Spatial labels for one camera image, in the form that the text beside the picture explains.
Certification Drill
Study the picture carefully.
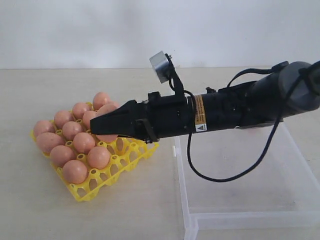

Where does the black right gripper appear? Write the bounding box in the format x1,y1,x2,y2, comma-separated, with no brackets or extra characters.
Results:
90,92,195,143

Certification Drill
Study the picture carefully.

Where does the brown speckled egg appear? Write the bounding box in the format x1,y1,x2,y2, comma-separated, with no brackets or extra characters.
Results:
108,101,120,108
62,121,83,141
73,132,96,154
82,110,97,130

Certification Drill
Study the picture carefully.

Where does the brown speckled egg front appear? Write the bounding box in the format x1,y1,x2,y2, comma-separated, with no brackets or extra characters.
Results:
73,132,96,154

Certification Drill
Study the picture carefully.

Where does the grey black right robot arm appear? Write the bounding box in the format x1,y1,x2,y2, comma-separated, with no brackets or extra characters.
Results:
90,61,320,143

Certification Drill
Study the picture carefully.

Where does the yellow plastic egg tray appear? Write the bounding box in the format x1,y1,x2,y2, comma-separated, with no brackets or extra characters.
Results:
30,102,159,202

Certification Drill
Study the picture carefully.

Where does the clear plastic box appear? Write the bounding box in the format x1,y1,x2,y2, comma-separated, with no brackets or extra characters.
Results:
174,124,320,240

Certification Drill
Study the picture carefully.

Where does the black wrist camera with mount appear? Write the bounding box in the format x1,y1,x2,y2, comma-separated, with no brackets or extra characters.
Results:
149,51,185,97

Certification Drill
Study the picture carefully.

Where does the black cable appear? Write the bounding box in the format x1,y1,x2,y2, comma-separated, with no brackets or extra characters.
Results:
169,61,317,183

